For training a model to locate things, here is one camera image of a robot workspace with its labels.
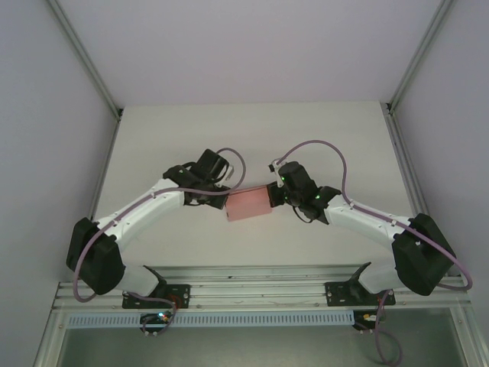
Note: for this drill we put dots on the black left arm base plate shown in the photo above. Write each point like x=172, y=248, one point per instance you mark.
x=179, y=296

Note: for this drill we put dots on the aluminium mounting rail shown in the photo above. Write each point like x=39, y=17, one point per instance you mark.
x=248, y=286

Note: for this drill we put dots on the aluminium frame post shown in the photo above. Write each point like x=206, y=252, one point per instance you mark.
x=88, y=61
x=420, y=53

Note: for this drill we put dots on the small circuit board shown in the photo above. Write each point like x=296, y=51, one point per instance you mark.
x=366, y=318
x=158, y=317

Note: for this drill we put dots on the small right circuit board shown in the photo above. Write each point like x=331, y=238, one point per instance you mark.
x=366, y=318

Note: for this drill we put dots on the pink paper box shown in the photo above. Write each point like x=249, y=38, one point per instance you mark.
x=248, y=202

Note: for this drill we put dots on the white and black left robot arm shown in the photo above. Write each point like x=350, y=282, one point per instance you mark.
x=153, y=206

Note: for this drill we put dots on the grey metal panel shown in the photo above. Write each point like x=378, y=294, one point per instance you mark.
x=248, y=348

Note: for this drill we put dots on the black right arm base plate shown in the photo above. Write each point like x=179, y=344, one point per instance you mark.
x=338, y=294

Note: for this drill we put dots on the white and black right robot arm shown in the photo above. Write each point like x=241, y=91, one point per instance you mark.
x=363, y=216

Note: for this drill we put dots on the small left circuit board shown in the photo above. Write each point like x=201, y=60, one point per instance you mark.
x=158, y=317

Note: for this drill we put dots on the aluminium table side rail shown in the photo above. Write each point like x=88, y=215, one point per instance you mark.
x=405, y=160

